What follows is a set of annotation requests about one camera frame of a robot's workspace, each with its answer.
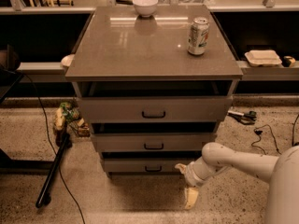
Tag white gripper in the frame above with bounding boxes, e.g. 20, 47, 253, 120
175, 161, 205, 210

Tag grey drawer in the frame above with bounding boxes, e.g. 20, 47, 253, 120
101, 159, 194, 173
91, 133, 216, 152
77, 97, 233, 123

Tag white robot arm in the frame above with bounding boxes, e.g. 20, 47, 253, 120
175, 142, 299, 224

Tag grey drawer cabinet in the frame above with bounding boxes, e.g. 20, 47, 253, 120
64, 5, 244, 179

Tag black pole on floor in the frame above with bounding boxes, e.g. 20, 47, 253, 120
36, 133, 70, 208

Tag snack bags pile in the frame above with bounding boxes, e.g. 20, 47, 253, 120
53, 102, 90, 137

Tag white foam takeout container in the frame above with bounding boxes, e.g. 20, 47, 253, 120
245, 49, 282, 66

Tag white soda can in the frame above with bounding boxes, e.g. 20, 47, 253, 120
188, 17, 209, 55

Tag yellow tape measure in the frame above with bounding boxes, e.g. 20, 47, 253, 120
282, 56, 296, 67

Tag white plate on ledge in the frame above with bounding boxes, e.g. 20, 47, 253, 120
61, 54, 75, 67

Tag white bowl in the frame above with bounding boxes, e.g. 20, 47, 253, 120
133, 0, 158, 17

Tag dark chair left edge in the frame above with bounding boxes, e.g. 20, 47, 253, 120
0, 45, 22, 103

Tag scissors with dark handles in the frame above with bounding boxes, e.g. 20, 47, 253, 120
227, 110, 257, 125

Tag black cable on floor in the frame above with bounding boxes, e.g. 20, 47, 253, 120
18, 72, 87, 224

